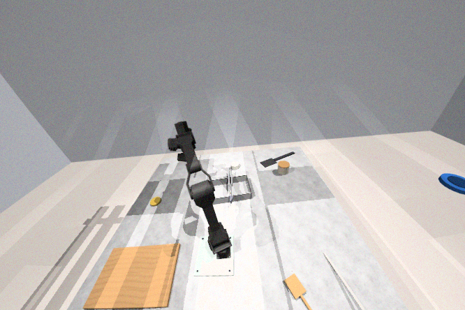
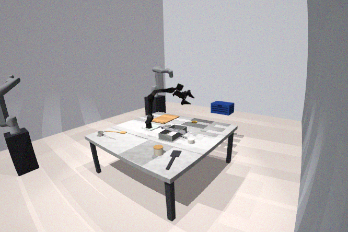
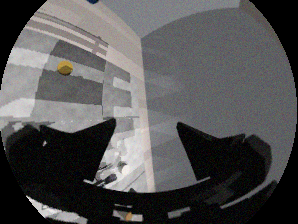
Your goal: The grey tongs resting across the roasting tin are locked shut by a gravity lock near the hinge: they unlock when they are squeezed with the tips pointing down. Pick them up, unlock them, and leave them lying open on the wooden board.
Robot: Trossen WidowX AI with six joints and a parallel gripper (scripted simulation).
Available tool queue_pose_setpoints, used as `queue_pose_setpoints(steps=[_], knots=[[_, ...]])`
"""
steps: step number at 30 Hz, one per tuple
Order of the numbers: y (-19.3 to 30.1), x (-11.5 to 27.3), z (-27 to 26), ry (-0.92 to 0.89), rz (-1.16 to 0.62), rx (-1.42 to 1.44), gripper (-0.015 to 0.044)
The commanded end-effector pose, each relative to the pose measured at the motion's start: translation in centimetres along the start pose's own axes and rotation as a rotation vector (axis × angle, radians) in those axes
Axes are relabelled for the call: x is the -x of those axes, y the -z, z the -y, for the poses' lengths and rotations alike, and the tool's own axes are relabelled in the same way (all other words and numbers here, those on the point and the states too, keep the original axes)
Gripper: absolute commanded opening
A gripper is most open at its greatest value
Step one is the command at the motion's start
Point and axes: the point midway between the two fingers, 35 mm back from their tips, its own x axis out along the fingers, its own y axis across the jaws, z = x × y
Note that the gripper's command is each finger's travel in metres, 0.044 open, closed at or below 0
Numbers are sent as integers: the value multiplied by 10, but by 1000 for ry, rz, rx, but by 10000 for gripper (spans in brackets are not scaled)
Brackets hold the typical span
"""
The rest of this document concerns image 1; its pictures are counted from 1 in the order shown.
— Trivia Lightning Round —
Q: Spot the light wooden board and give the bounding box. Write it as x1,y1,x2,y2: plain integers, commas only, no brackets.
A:
83,243,181,309

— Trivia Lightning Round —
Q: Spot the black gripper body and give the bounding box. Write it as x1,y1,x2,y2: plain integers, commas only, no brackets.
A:
177,152,186,162

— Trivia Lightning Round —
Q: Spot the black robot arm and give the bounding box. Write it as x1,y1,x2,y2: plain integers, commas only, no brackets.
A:
168,121,232,259

